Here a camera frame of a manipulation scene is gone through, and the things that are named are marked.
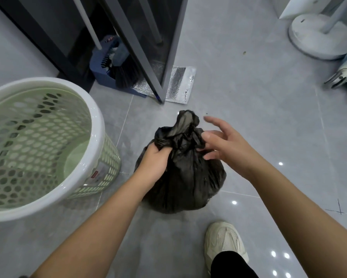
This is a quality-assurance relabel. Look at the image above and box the dark framed glass door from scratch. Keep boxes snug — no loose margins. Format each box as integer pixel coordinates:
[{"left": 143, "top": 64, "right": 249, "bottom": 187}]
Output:
[{"left": 98, "top": 0, "right": 189, "bottom": 105}]

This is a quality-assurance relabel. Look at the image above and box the black garbage bag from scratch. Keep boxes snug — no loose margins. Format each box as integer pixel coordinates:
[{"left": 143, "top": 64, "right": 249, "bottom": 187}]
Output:
[{"left": 134, "top": 109, "right": 227, "bottom": 215}]

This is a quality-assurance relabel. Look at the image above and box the blue dustpan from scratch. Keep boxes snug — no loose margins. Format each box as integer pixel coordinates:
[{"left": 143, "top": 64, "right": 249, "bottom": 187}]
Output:
[{"left": 89, "top": 35, "right": 147, "bottom": 98}]

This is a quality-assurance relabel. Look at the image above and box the person's right hand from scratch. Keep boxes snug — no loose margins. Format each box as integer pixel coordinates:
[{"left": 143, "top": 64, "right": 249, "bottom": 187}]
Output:
[{"left": 200, "top": 116, "right": 259, "bottom": 177}]

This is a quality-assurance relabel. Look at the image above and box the green white perforated basket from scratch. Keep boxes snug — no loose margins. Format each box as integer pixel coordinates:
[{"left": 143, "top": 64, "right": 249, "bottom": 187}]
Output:
[{"left": 0, "top": 77, "right": 122, "bottom": 223}]

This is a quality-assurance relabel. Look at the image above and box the cream sneaker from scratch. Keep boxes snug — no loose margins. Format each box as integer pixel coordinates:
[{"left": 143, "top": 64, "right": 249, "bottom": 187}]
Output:
[{"left": 204, "top": 222, "right": 249, "bottom": 273}]

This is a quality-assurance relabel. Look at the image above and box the person's right forearm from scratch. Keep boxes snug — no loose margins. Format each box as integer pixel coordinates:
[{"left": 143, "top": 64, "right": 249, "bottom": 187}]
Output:
[{"left": 243, "top": 158, "right": 347, "bottom": 278}]

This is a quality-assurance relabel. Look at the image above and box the white fan pole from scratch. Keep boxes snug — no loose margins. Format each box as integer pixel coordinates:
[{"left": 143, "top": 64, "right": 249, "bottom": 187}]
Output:
[{"left": 322, "top": 0, "right": 347, "bottom": 34}]

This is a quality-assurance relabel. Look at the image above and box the person's left forearm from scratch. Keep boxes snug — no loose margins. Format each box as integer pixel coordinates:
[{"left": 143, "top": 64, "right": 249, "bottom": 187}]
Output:
[{"left": 31, "top": 170, "right": 160, "bottom": 278}]

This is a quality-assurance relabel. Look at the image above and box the person's left hand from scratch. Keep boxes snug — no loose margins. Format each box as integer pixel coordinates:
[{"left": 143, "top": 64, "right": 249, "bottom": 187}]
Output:
[{"left": 134, "top": 141, "right": 174, "bottom": 186}]

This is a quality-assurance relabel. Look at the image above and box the person's black trouser leg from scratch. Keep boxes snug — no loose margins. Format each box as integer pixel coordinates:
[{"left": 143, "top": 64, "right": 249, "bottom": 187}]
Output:
[{"left": 210, "top": 251, "right": 260, "bottom": 278}]

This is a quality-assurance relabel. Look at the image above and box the white round fan base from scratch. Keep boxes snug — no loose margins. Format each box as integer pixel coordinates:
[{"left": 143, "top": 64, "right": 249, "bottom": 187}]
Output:
[{"left": 288, "top": 13, "right": 347, "bottom": 61}]

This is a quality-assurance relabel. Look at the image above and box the black door frame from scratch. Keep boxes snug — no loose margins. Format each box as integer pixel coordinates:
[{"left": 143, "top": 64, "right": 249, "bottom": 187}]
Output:
[{"left": 0, "top": 0, "right": 96, "bottom": 93}]

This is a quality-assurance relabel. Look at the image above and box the black broom brush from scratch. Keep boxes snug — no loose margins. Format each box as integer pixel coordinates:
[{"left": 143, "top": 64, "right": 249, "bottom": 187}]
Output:
[{"left": 100, "top": 54, "right": 141, "bottom": 89}]

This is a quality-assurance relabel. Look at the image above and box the silver foil bag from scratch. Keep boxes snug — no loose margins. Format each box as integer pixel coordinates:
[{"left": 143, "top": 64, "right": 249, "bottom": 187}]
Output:
[{"left": 131, "top": 65, "right": 197, "bottom": 105}]

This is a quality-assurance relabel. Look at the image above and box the white broom handle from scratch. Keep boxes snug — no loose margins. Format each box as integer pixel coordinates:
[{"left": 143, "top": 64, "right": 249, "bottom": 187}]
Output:
[{"left": 72, "top": 0, "right": 103, "bottom": 51}]

